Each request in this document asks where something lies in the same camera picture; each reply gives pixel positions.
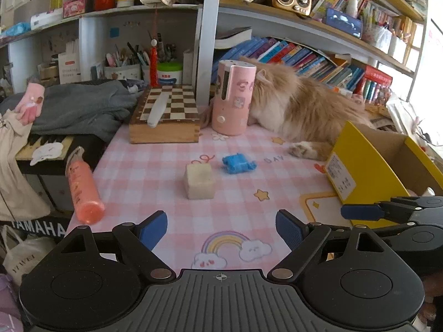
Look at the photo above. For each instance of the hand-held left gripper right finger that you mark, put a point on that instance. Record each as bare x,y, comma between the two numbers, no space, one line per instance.
289,230

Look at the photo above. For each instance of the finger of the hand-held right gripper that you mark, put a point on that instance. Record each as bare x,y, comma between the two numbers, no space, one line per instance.
360,211

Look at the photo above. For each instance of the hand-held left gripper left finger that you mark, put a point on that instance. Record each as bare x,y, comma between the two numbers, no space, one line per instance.
154,230

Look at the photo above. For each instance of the yellow cardboard box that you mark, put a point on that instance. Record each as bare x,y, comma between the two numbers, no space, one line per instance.
367,166

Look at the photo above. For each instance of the beige block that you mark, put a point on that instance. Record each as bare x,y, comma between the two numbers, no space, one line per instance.
199,181

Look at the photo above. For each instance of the coral orange bottle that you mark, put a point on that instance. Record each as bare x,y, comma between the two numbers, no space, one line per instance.
84,190

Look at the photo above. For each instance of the small blue plastic object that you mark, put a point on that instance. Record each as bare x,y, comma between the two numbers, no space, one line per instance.
237,163

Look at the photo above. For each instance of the wooden chess box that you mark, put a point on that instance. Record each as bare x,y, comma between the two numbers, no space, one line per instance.
162,131

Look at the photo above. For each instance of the black digital piano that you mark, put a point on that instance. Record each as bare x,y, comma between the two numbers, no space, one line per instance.
41,229

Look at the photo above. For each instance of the orange fluffy cat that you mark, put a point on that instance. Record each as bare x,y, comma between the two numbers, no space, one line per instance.
304,110

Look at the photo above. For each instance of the white oblong case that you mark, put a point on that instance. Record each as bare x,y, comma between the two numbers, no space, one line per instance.
157,110

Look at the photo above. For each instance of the white paper cutout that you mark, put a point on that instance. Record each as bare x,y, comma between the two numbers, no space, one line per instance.
45,154

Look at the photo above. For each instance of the white shopping bag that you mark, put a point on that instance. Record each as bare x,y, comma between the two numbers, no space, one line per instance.
24,259

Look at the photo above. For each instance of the thick red book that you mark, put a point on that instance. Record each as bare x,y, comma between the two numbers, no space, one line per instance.
377,75

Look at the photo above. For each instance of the pink cylindrical container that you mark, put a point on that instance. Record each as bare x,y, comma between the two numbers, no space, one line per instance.
232,103

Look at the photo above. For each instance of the grey cloth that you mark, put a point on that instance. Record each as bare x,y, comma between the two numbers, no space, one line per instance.
79,107

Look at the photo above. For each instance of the beige tote bag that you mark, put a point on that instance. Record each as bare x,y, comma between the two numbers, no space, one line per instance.
17,173

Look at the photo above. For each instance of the white jar green lid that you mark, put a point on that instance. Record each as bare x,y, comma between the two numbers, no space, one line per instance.
170,74

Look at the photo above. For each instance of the purple backpack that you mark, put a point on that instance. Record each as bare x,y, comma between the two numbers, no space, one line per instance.
8,304

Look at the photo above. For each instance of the pen holder with pens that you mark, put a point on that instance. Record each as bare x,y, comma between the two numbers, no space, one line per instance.
124,67

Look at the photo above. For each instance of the red tassel ornament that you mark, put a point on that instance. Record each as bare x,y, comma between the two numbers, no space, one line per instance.
153,64

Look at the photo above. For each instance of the white storage container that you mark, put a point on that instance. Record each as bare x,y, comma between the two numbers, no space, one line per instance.
397,46

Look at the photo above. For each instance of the clear container with pens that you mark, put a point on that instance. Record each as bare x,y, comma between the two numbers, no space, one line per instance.
376,39

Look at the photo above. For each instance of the pink knitted glove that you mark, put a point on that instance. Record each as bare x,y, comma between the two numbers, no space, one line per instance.
31,105

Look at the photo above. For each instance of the white box red label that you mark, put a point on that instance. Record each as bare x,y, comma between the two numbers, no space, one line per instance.
69,68

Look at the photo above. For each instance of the blue tissue box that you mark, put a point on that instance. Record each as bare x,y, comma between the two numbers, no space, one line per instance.
344,23

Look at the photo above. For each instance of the white bookshelf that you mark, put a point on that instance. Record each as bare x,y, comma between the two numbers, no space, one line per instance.
207,41

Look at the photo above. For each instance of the gold retro radio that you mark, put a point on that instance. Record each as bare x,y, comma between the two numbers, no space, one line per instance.
290,0

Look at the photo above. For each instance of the white tissue pack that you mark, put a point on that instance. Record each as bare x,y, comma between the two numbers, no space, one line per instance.
46,20

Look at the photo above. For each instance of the pink printed box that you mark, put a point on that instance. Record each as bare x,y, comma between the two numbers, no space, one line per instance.
78,5

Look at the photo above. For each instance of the blue wipes pack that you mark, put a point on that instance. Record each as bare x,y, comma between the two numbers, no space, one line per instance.
15,29

